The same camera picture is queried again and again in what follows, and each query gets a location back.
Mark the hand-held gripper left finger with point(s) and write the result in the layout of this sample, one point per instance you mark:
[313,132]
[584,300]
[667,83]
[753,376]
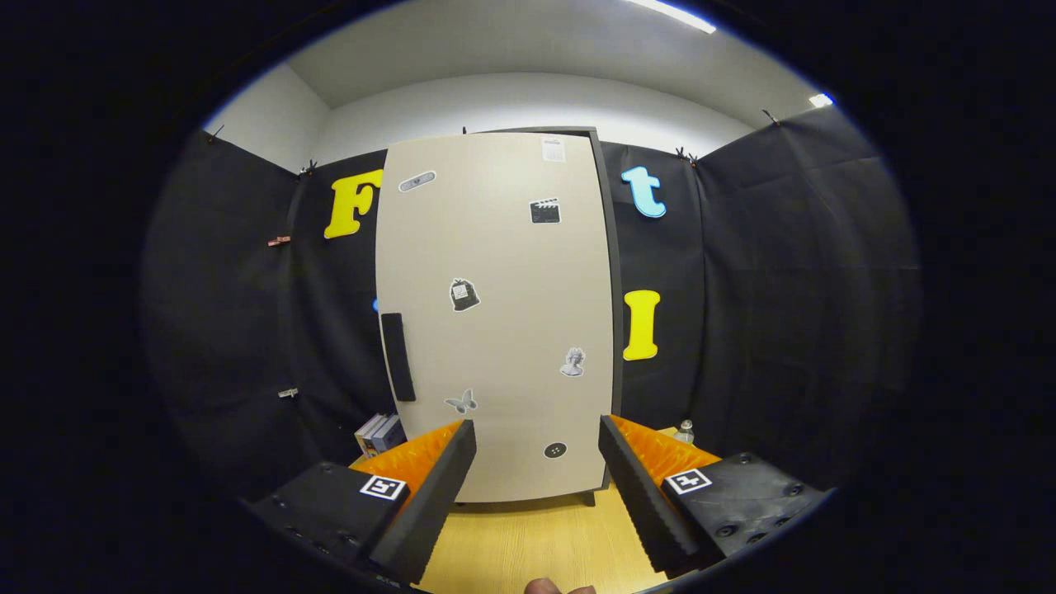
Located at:
[429,499]

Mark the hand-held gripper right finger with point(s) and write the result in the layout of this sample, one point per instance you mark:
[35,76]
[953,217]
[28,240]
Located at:
[643,495]

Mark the grey shoe cabinet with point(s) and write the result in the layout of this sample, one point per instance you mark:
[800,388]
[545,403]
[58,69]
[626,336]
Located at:
[618,346]

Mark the beige shoe cabinet door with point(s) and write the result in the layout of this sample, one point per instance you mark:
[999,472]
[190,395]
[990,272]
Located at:
[495,330]

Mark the green label bottle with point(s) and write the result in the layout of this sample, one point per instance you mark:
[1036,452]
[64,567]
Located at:
[685,433]

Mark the blue cover book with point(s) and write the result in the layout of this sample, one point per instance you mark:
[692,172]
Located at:
[389,433]

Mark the black backdrop cloth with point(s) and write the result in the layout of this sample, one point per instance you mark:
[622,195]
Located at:
[784,289]

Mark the small ceiling light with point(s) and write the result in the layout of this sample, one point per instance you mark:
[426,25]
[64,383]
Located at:
[821,101]

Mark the long ceiling light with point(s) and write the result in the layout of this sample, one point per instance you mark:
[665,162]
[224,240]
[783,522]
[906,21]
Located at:
[672,15]

